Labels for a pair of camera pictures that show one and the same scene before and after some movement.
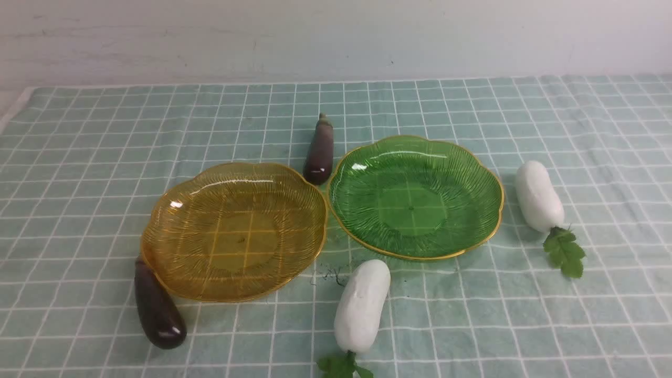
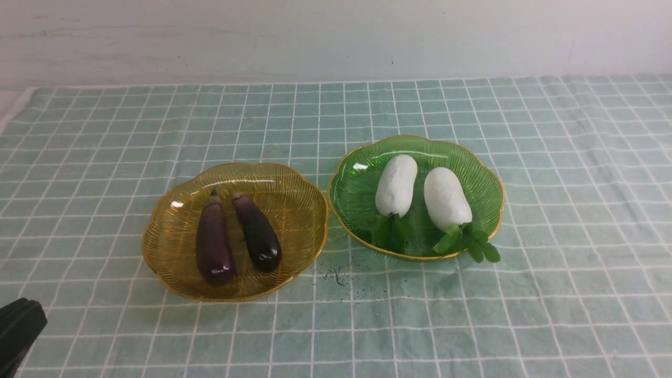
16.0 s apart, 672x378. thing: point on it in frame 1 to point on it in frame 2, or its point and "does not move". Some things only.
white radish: (542, 207) to (447, 204)
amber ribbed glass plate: (224, 231) does not move
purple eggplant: (318, 161) to (263, 247)
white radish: (358, 317) to (396, 182)
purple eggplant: (160, 315) to (214, 254)
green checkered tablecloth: (80, 165) does not move
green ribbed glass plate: (413, 198) does not move
